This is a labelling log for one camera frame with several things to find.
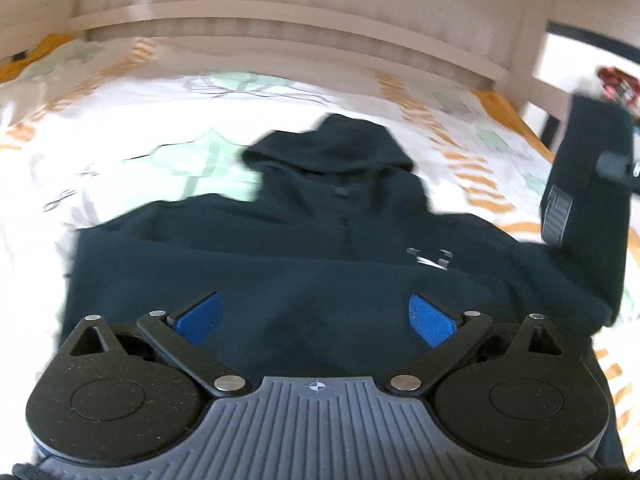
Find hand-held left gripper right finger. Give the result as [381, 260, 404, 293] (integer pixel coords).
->
[386, 293, 564, 396]

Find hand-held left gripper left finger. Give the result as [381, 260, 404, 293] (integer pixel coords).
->
[66, 290, 249, 396]

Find dark navy hoodie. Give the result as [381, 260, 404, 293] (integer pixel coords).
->
[62, 112, 633, 473]

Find red patterned object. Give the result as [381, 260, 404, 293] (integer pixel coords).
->
[597, 66, 640, 107]

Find white printed duvet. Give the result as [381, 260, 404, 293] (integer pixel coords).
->
[0, 35, 640, 461]

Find yellow bed sheet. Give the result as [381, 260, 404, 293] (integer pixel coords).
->
[0, 34, 78, 83]

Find black metal frame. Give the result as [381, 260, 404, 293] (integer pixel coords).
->
[540, 19, 640, 153]

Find white wooden bed frame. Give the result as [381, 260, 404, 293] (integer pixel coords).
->
[0, 0, 558, 88]

